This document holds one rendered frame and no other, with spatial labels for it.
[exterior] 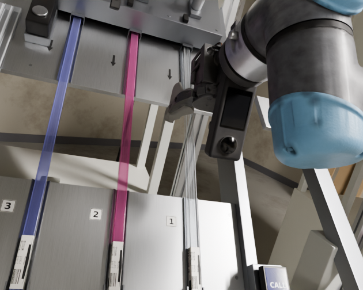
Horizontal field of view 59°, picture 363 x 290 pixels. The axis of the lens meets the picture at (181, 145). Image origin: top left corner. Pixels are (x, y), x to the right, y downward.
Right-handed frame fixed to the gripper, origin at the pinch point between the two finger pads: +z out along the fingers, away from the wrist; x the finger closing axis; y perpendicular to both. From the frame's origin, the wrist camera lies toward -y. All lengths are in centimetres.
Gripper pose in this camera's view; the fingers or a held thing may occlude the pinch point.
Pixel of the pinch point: (189, 125)
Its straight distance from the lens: 57.2
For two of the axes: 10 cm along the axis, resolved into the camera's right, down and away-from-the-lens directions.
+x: -9.4, -1.6, -3.0
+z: -3.4, 2.7, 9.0
